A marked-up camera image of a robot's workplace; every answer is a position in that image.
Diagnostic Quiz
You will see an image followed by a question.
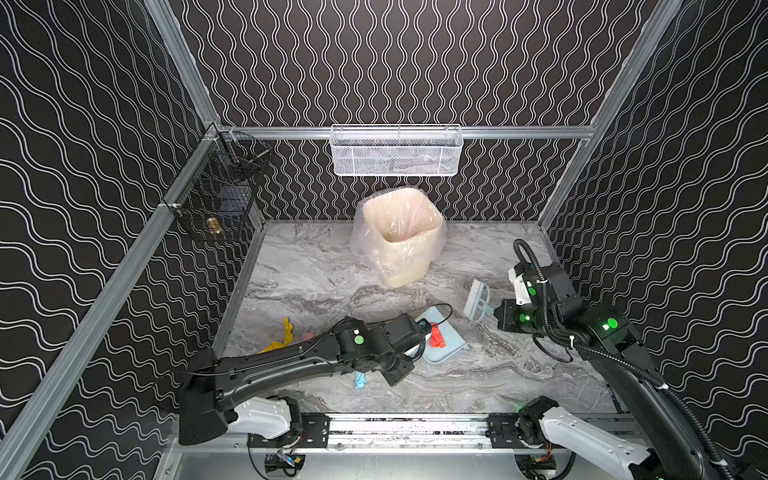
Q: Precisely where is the teal hand brush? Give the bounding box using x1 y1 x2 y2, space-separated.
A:
463 279 494 322

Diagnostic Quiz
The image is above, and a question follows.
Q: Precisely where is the teal dustpan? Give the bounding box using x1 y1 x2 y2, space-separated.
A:
418 307 468 364

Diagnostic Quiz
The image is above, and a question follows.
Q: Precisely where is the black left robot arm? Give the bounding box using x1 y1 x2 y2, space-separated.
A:
178 313 432 446

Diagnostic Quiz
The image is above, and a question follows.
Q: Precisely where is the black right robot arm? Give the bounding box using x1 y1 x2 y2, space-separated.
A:
493 239 744 479

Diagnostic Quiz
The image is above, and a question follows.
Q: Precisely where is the beige trash bin with liner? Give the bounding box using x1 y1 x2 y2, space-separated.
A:
350 187 447 289

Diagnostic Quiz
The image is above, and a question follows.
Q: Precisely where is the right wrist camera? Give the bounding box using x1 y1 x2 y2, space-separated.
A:
508 264 536 305

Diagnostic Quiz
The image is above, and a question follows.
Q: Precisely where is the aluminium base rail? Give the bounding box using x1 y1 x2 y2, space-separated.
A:
155 411 655 455

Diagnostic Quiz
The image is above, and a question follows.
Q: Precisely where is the white mesh wall basket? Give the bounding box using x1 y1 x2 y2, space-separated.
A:
329 124 464 177

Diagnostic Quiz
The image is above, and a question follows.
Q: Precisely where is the black wire wall basket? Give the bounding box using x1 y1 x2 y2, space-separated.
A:
164 124 274 245

